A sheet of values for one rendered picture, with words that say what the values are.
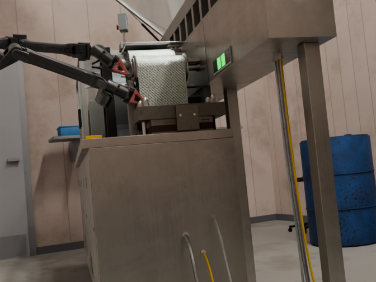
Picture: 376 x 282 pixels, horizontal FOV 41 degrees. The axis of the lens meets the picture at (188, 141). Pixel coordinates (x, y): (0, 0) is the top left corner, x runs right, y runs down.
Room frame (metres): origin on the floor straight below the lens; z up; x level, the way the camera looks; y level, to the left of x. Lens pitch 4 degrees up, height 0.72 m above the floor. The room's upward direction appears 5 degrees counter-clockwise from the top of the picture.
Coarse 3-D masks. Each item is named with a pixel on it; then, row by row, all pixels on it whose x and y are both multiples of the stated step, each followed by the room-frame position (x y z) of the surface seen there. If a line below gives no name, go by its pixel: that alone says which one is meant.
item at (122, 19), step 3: (117, 15) 2.95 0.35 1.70; (120, 15) 2.95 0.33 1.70; (123, 15) 2.95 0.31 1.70; (120, 18) 2.95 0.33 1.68; (123, 18) 2.95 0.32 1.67; (126, 18) 2.97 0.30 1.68; (120, 21) 2.95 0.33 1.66; (123, 21) 2.95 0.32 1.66; (126, 21) 2.96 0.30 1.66; (120, 24) 2.95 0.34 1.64; (123, 24) 2.95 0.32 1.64; (126, 24) 2.95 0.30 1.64; (117, 27) 2.97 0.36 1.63; (120, 27) 2.95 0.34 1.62; (123, 27) 2.95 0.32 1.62; (126, 27) 2.95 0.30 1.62; (120, 30) 2.96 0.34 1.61; (123, 30) 2.97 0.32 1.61; (126, 30) 2.97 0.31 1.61
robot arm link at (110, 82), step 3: (108, 81) 2.32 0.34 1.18; (111, 81) 2.33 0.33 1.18; (108, 84) 2.32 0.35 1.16; (111, 84) 2.32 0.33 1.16; (114, 84) 2.32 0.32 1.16; (117, 84) 2.33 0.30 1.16; (108, 87) 2.32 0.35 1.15; (111, 87) 2.32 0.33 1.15; (114, 87) 2.32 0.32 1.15; (105, 90) 2.34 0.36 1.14; (108, 90) 2.33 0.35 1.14; (111, 90) 2.33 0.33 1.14; (114, 90) 2.33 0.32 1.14; (117, 90) 2.34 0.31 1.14; (105, 93) 2.34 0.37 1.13; (108, 93) 2.34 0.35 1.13
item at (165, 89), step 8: (144, 80) 2.38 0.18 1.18; (152, 80) 2.39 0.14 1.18; (160, 80) 2.40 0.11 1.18; (168, 80) 2.41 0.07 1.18; (176, 80) 2.42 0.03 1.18; (184, 80) 2.43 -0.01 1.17; (144, 88) 2.38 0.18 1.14; (152, 88) 2.39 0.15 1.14; (160, 88) 2.40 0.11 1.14; (168, 88) 2.41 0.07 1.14; (176, 88) 2.42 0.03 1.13; (184, 88) 2.43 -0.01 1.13; (144, 96) 2.38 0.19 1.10; (152, 96) 2.39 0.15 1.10; (160, 96) 2.40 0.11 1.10; (168, 96) 2.41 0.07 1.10; (176, 96) 2.42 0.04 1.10; (184, 96) 2.43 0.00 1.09; (152, 104) 2.39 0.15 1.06; (160, 104) 2.40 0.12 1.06; (168, 104) 2.41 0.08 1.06
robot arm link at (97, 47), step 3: (96, 45) 2.35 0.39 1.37; (93, 48) 2.35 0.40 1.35; (96, 48) 2.35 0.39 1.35; (99, 48) 2.36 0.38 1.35; (102, 48) 2.37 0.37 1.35; (90, 51) 2.36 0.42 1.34; (93, 51) 2.35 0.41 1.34; (96, 51) 2.35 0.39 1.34; (99, 51) 2.35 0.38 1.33; (102, 51) 2.36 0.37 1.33; (93, 54) 2.36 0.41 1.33; (96, 54) 2.36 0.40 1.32; (99, 54) 2.36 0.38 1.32; (96, 57) 2.37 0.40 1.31; (99, 57) 2.37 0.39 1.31
